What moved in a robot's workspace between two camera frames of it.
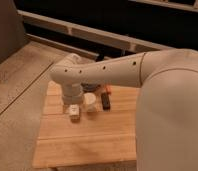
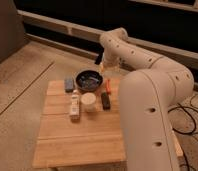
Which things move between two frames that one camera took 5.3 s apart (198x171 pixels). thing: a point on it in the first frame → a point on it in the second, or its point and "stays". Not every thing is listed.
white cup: (90, 101) stays
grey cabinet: (8, 30) stays
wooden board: (98, 139) stays
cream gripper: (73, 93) → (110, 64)
